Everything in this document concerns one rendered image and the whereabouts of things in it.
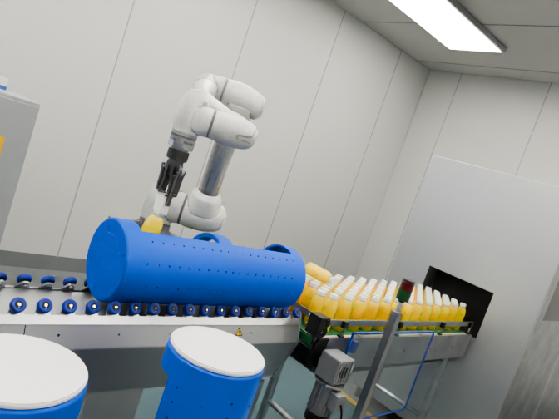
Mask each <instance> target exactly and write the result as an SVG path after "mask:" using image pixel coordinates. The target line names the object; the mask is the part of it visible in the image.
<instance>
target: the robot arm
mask: <svg viewBox="0 0 559 419"><path fill-rule="evenodd" d="M226 84H227V85H226ZM223 94H224V95H223ZM221 99H222V100H221ZM264 106H265V98H264V97H263V96H262V95H261V94H260V93H259V92H258V91H257V90H256V89H254V88H253V87H251V86H248V85H246V84H244V83H242V82H239V81H235V80H231V79H229V78H226V77H222V76H217V75H214V74H212V73H204V74H202V75H200V76H198V77H197V78H196V80H195V82H194V84H193V89H189V90H187V91H186V92H185V93H184V94H183V96H182V98H181V100H180V102H179V104H178V106H177V108H176V112H175V115H174V119H173V127H172V129H173V130H172V131H171V135H170V139H169V141H168V144H169V145H171V146H170V147H169V148H168V151H167V153H166V156H167V157H168V158H169V159H168V160H167V162H161V171H160V174H159V177H158V180H157V181H156V182H155V183H154V185H153V186H152V187H151V188H150V189H149V191H148V193H147V195H146V198H145V201H144V204H143V206H142V210H141V215H140V218H139V219H137V220H135V219H130V220H133V221H135V222H136V223H137V224H138V225H139V227H140V228H141V227H142V225H143V224H144V222H145V220H146V218H147V217H148V216H149V215H151V214H152V213H154V209H155V208H158V209H160V211H159V214H160V215H164V216H163V227H162V230H161V232H160V234H164V235H170V236H175V235H173V234H171V233H170V232H169V230H170V227H171V223H175V224H176V223H177V224H180V225H183V226H185V227H187V228H190V229H194V230H198V231H202V232H215V231H217V230H220V229H221V227H222V225H223V223H224V222H225V218H226V211H225V208H224V206H222V205H221V197H220V194H219V191H220V187H221V185H222V182H223V180H224V178H225V173H226V171H227V169H228V166H229V163H230V160H231V157H232V155H233V153H234V151H235V149H242V150H245V149H249V148H250V147H252V146H254V144H255V141H256V138H257V136H258V131H257V128H256V126H255V125H254V124H253V123H251V122H250V119H252V120H255V119H258V118H259V117H261V115H262V113H263V110H264ZM209 133H210V134H209ZM197 136H203V137H206V138H209V139H211V140H213V141H214V145H213V147H212V150H211V153H210V157H209V159H208V162H207V164H206V167H205V171H204V174H203V176H202V179H201V182H200V186H198V187H196V188H194V189H193V190H192V192H191V193H190V195H187V194H186V193H184V192H182V190H183V187H182V185H181V183H182V181H183V179H184V177H185V175H186V171H183V164H184V163H186V162H187V161H188V158H189V155H190V153H188V152H189V151H190V152H192V151H193V149H194V146H195V142H196V140H197V138H196V137H197ZM174 175H175V176H174ZM178 218H179V219H178ZM177 220H178V221H177Z"/></svg>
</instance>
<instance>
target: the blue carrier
mask: <svg viewBox="0 0 559 419"><path fill-rule="evenodd" d="M212 239H213V240H214V241H215V242H209V241H211V240H212ZM157 265H158V266H157ZM168 266H169V267H168ZM86 275H87V285H88V288H89V290H90V292H91V294H92V296H93V297H94V298H95V299H96V300H98V301H100V302H106V303H110V302H112V301H117V302H119V303H132V302H138V303H158V304H169V303H174V304H176V305H186V304H188V303H190V304H192V305H198V306H201V305H203V304H207V305H209V306H218V305H223V306H224V307H232V306H234V305H235V306H237V307H246V306H251V307H252V308H258V307H264V308H272V307H275V308H287V307H289V306H291V305H293V304H294V303H295V302H296V301H297V300H298V299H299V297H300V296H301V294H302V293H303V290H304V286H305V280H306V270H305V266H304V261H303V259H302V257H301V256H300V254H299V253H298V252H297V251H296V250H295V249H293V248H291V247H289V246H285V245H280V244H272V245H270V246H268V247H266V248H264V249H253V248H248V247H242V246H237V245H233V244H232V243H231V242H230V240H229V239H227V238H226V237H225V236H223V235H220V234H211V233H201V234H198V235H197V236H195V237H194V238H193V239H188V238H181V237H176V236H170V235H164V234H154V233H148V232H143V231H141V228H140V227H139V225H138V224H137V223H136V222H135V221H133V220H129V219H120V218H115V217H112V218H109V219H106V220H104V221H103V222H102V223H101V224H100V225H99V226H98V228H97V229H96V231H95V233H94V235H93V236H92V240H91V243H90V245H89V249H88V252H87V264H86Z"/></svg>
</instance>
